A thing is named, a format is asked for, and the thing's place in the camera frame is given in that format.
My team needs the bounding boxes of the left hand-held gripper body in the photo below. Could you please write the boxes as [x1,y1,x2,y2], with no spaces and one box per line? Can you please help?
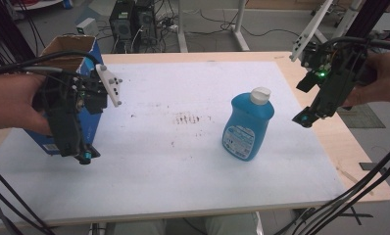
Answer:
[32,63,123,158]

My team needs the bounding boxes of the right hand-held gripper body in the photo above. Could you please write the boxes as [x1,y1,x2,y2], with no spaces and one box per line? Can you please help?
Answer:
[289,0,379,119]

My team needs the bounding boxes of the blue cardboard box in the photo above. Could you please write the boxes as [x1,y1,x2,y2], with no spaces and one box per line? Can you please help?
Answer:
[24,33,105,157]

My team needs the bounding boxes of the blue detergent bottle white cap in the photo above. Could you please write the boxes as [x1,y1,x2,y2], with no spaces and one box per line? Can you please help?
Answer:
[221,86,276,162]

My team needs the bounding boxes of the person's right hand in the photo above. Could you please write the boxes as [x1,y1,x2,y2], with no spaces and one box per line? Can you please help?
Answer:
[341,50,390,108]

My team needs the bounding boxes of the person's left hand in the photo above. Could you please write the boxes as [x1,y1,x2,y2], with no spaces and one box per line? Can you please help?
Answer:
[0,72,53,136]

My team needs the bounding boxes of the grey floor mat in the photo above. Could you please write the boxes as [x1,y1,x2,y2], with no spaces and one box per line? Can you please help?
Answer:
[335,103,387,129]

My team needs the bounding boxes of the white metal stand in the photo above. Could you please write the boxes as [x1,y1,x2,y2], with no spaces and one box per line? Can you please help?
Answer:
[331,0,365,39]

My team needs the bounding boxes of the black metal stand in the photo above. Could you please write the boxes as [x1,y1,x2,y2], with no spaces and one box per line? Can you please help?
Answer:
[0,0,38,68]
[344,0,390,41]

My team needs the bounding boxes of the white foam mat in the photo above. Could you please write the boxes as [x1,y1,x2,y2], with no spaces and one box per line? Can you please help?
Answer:
[0,61,348,227]

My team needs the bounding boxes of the small white box device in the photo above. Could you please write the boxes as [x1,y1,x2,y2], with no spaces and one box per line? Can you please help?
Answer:
[75,17,100,37]

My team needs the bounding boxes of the black computer tower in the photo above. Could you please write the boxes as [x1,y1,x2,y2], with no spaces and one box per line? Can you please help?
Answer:
[108,0,137,54]
[134,0,159,54]

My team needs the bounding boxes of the grey left gripper cable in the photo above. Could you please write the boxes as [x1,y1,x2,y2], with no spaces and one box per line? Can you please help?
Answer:
[20,66,66,74]

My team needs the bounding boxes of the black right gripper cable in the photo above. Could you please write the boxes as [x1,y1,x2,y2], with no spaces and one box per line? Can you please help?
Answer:
[322,35,390,53]

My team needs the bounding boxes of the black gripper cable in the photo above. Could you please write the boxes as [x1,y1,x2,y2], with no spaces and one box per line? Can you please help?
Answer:
[322,35,390,53]
[0,49,101,78]

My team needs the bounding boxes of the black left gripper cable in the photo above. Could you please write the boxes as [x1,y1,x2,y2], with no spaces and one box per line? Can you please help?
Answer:
[0,49,101,78]

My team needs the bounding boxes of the black floor cable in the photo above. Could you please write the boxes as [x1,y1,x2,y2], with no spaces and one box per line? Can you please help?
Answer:
[186,9,303,38]

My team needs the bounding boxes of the black hanging cable bundle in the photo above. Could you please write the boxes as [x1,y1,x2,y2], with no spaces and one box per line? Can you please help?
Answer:
[273,136,390,235]
[0,160,58,235]

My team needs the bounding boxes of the white metal table frame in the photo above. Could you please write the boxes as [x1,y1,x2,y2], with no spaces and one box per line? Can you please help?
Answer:
[177,0,251,54]

